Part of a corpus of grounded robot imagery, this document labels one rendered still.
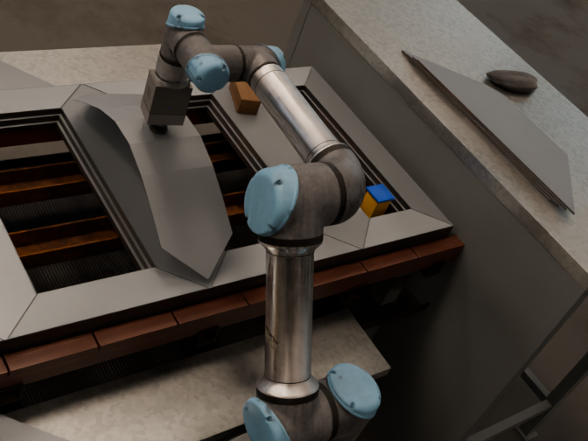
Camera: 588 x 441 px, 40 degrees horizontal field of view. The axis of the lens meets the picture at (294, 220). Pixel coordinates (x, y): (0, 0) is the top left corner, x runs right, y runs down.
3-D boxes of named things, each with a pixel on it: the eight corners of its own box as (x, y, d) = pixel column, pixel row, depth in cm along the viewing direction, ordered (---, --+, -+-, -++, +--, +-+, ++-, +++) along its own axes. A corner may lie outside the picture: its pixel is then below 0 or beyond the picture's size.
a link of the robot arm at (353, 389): (370, 437, 162) (399, 401, 153) (317, 457, 154) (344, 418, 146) (341, 389, 168) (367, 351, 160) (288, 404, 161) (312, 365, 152)
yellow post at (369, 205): (342, 240, 231) (367, 191, 218) (355, 236, 234) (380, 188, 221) (352, 252, 228) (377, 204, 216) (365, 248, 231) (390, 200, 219)
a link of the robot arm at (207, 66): (251, 63, 160) (227, 32, 166) (201, 64, 154) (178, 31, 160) (240, 95, 165) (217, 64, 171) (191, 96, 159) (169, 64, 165)
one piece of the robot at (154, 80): (188, 50, 178) (172, 108, 188) (149, 46, 174) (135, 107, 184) (200, 76, 172) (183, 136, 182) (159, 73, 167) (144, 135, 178)
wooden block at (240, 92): (227, 87, 234) (233, 73, 231) (248, 89, 237) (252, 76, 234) (236, 113, 227) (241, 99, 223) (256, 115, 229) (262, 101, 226)
